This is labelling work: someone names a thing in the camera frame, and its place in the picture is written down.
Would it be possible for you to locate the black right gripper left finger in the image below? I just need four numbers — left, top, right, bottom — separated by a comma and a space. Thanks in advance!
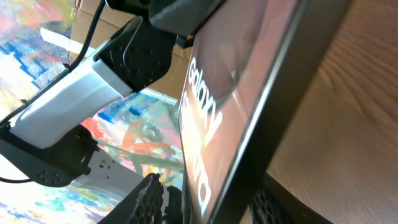
98, 173, 164, 224

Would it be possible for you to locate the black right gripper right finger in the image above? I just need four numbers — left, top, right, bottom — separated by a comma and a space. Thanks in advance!
249, 174, 331, 224

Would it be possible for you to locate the Samsung Galaxy smartphone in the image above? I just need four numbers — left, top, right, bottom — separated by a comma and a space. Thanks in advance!
179, 0, 349, 223

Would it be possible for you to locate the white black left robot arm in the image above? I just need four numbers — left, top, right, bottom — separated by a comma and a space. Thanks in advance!
1, 0, 221, 200

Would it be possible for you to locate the brown cardboard box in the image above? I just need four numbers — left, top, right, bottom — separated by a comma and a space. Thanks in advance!
90, 1, 193, 99

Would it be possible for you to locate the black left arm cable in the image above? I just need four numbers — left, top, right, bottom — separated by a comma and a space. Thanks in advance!
0, 0, 108, 184

